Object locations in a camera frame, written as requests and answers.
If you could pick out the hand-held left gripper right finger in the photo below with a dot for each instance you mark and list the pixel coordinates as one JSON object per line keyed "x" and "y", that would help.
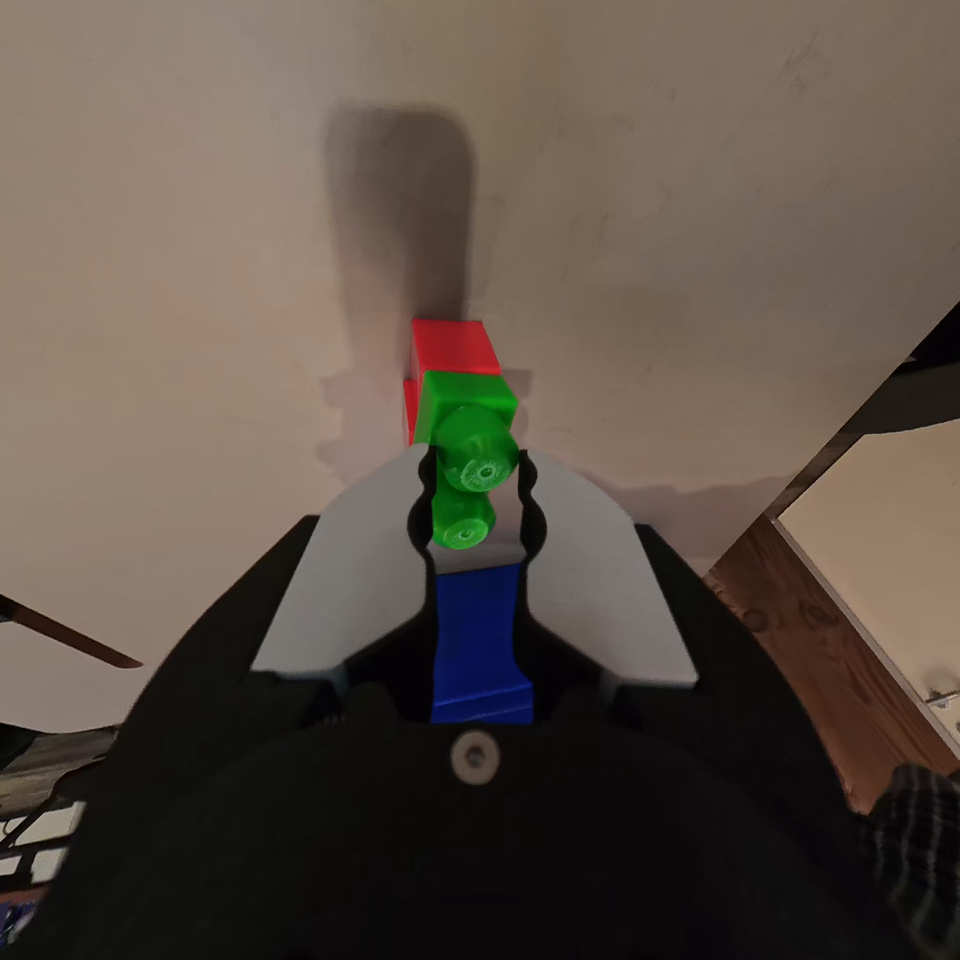
{"x": 600, "y": 600}

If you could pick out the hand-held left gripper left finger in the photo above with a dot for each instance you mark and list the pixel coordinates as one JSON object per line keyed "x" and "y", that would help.
{"x": 352, "y": 592}

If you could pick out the blue plastic bin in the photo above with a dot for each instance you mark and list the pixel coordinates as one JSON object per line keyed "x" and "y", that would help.
{"x": 480, "y": 637}

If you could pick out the red toy block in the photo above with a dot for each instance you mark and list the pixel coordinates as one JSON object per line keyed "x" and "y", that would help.
{"x": 450, "y": 345}
{"x": 409, "y": 412}

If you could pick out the green toy block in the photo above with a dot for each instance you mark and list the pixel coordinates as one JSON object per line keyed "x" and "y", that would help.
{"x": 469, "y": 405}

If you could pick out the white door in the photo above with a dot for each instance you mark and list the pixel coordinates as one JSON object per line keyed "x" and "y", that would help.
{"x": 885, "y": 540}

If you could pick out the black office chair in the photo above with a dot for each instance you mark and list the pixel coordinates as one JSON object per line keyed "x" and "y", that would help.
{"x": 900, "y": 390}

